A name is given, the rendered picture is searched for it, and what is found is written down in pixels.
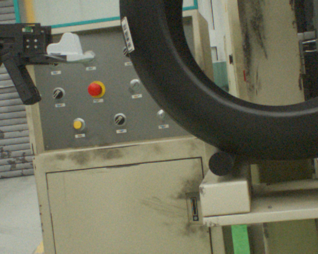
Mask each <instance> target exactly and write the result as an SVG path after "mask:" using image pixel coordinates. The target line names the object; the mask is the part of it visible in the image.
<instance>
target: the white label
mask: <svg viewBox="0 0 318 254"><path fill-rule="evenodd" d="M121 23H122V27H123V32H124V35H125V39H126V43H127V47H128V51H129V52H132V51H133V50H134V46H133V42H132V39H131V35H130V31H129V26H128V22H127V18H126V17H125V18H124V19H123V20H122V21H121Z"/></svg>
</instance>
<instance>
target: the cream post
mask: <svg viewBox="0 0 318 254"><path fill-rule="evenodd" d="M237 4H238V14H239V20H240V29H241V37H242V49H243V58H244V68H245V77H246V87H247V93H248V102H251V103H255V104H261V105H270V106H282V105H292V104H297V103H302V102H305V100H304V89H303V80H302V70H301V60H300V54H299V44H298V34H297V24H296V14H295V4H294V0H237ZM255 168H256V174H257V183H258V184H259V183H270V182H282V181H288V180H300V179H311V178H313V175H312V165H311V159H305V160H294V161H283V162H272V163H266V164H255ZM262 226H263V236H264V240H263V243H264V246H265V251H266V254H318V220H317V219H307V220H294V221H292V220H288V221H276V222H263V223H262Z"/></svg>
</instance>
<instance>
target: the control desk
mask: <svg viewBox="0 0 318 254"><path fill-rule="evenodd" d="M183 26H184V32H185V37H186V40H187V43H188V46H189V48H190V51H191V53H192V55H193V57H194V58H195V60H196V62H197V64H198V65H199V67H200V68H201V69H202V70H203V72H204V73H205V74H206V75H207V76H208V78H209V79H210V80H211V81H212V82H213V83H215V81H214V71H213V62H212V57H211V47H210V38H209V28H208V22H207V20H206V19H205V18H204V17H203V16H202V15H201V14H200V13H199V12H198V10H190V11H183ZM66 32H70V33H75V34H77V35H78V37H79V41H80V44H81V48H82V51H83V55H95V58H94V59H93V60H91V61H89V62H88V63H50V64H49V65H26V66H25V67H26V68H27V70H28V72H29V74H30V76H31V78H32V80H33V82H34V84H35V86H36V87H37V89H38V91H39V94H40V97H41V101H39V102H37V103H36V104H34V105H26V106H25V108H26V115H27V121H28V128H29V137H30V146H31V153H32V154H34V157H32V159H33V167H34V175H35V180H36V188H37V197H38V205H39V213H40V221H41V230H42V238H43V246H44V249H43V250H44V254H234V246H233V236H232V227H231V225H226V226H213V227H206V228H205V227H204V225H203V217H204V216H203V215H202V209H201V200H200V191H199V186H200V184H201V183H202V181H203V179H204V177H205V176H206V174H207V172H208V170H209V168H208V167H207V166H206V161H205V151H204V142H203V141H202V140H200V139H199V138H197V137H195V136H194V135H192V134H191V133H189V132H188V131H186V130H185V129H184V128H182V127H181V126H179V125H178V124H177V123H176V122H175V121H173V120H172V119H171V118H170V117H169V116H168V115H166V114H165V113H164V111H163V110H162V109H161V108H160V107H159V106H158V105H157V104H156V103H155V101H154V100H153V99H152V98H151V96H150V95H149V93H148V92H147V90H146V89H145V87H144V86H143V84H142V83H141V81H140V79H139V77H138V76H137V74H136V71H135V69H134V67H133V65H132V62H131V60H130V57H129V54H128V51H127V48H126V45H125V41H124V38H123V33H122V28H121V21H120V20H116V21H107V22H100V23H92V24H84V25H77V26H69V27H64V28H56V29H51V34H52V35H53V43H59V42H60V40H61V38H62V36H63V34H64V33H66Z"/></svg>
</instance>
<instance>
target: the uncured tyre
mask: <svg viewBox="0 0 318 254"><path fill-rule="evenodd" d="M119 11H120V21H122V20H123V19H124V18H125V17H126V18H127V22H128V26H129V31H130V35H131V39H132V43H133V46H134V50H133V51H132V52H129V51H128V47H127V43H126V39H125V35H124V32H123V27H122V23H121V28H122V33H123V38H124V41H125V45H126V48H127V51H128V54H129V57H130V60H131V62H132V65H133V67H134V69H135V71H136V74H137V76H138V77H139V79H140V81H141V83H142V84H143V86H144V87H145V89H146V90H147V92H148V93H149V95H150V96H151V98H152V99H153V100H154V101H155V103H156V104H157V105H158V106H159V107H160V108H161V109H162V110H163V111H164V113H165V114H166V115H168V116H169V117H170V118H171V119H172V120H173V121H175V122H176V123H177V124H178V125H179V126H181V127H182V128H184V129H185V130H186V131H188V132H189V133H191V134H192V135H194V136H195V137H197V138H199V139H200V140H202V141H204V142H206V143H208V144H211V145H212V146H214V147H217V148H220V149H222V150H225V151H226V152H229V153H232V154H235V155H236V154H237V153H239V154H242V155H247V156H252V157H258V158H259V159H261V160H276V161H286V160H301V159H308V158H314V157H318V96H317V97H315V98H313V99H311V100H309V101H305V102H302V103H297V104H292V105H282V106H270V105H261V104H255V103H251V102H248V101H245V100H242V99H240V98H237V97H235V96H233V95H231V94H229V93H227V92H225V91H224V90H222V89H221V88H220V87H218V86H217V85H216V84H215V83H213V82H212V81H211V80H210V79H209V78H208V76H207V75H206V74H205V73H204V72H203V70H202V69H201V68H200V67H199V65H198V64H197V62H196V60H195V58H194V57H193V55H192V53H191V51H190V48H189V46H188V43H187V40H186V35H185V32H184V26H183V0H119Z"/></svg>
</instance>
